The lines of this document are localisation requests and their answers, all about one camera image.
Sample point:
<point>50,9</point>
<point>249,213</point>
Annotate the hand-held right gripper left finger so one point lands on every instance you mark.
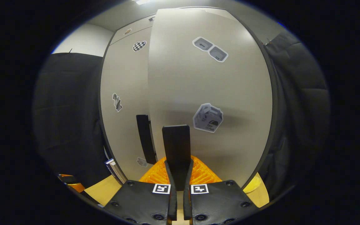
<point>142,200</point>

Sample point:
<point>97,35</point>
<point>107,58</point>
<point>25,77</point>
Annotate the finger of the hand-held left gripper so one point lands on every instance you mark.
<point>75,187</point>

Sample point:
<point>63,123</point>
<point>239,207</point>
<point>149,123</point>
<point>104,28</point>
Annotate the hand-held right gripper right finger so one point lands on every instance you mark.
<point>220,200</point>

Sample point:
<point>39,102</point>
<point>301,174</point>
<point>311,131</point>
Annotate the beige double-door shoe cabinet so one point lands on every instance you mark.
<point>274,100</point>

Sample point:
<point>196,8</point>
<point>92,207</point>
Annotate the beige door with checkered sticker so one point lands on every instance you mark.
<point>127,78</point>

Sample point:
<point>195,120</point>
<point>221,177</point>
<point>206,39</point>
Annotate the beige door with box sticker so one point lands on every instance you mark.
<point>183,78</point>

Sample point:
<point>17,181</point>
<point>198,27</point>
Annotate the beige cabinet drawer front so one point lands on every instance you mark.
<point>133,29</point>

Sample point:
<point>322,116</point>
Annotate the blue cover book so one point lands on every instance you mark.
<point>109,161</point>

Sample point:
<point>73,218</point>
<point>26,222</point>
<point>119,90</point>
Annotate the black backdrop cloth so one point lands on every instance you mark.
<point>67,109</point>

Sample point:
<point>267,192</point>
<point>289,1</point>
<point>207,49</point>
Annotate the ceiling light panel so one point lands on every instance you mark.
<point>142,2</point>

